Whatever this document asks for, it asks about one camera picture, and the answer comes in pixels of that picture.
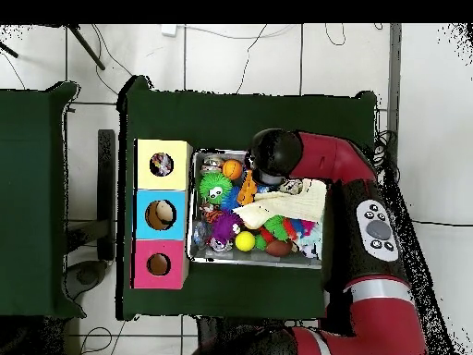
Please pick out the floral patterned cloth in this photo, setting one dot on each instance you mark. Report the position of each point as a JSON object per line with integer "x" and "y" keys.
{"x": 162, "y": 164}

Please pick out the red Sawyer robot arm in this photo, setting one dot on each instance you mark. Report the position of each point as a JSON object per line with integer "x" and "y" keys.
{"x": 332, "y": 159}

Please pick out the clear mesh bin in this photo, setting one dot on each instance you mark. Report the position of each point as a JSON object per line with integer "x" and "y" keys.
{"x": 207, "y": 255}

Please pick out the wooden box with three holes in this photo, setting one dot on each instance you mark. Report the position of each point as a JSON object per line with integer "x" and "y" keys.
{"x": 162, "y": 229}

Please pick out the blue spiky ball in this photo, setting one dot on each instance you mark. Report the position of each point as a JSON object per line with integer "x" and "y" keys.
{"x": 231, "y": 202}

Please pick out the orange plastic block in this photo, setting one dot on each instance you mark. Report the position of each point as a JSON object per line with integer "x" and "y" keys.
{"x": 247, "y": 192}

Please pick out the green spiky ball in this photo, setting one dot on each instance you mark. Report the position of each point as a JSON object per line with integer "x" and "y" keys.
{"x": 215, "y": 188}

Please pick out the orange mini basketball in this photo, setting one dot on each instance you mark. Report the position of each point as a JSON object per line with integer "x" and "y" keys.
{"x": 232, "y": 169}

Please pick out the purple spiky toy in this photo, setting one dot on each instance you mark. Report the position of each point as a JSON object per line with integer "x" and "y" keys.
{"x": 225, "y": 225}

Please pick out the yellow plastic ball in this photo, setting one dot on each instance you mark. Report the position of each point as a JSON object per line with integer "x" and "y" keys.
{"x": 245, "y": 241}

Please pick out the cream waffle cloth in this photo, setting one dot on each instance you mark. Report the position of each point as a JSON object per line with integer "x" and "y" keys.
{"x": 288, "y": 205}

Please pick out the dark green tablecloth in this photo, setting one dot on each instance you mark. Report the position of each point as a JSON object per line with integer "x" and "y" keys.
{"x": 221, "y": 122}
{"x": 29, "y": 185}

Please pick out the black upright panel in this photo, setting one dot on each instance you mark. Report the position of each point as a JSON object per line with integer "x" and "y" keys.
{"x": 106, "y": 192}

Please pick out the grey round floor stand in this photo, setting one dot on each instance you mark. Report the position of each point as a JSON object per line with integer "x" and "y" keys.
{"x": 87, "y": 275}

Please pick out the white power adapter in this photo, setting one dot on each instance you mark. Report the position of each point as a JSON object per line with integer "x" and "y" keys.
{"x": 169, "y": 30}

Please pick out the black tripod leg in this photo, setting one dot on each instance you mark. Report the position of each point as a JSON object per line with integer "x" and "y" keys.
{"x": 87, "y": 46}
{"x": 9, "y": 50}

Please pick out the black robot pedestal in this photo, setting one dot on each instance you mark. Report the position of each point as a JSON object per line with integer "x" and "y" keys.
{"x": 208, "y": 331}

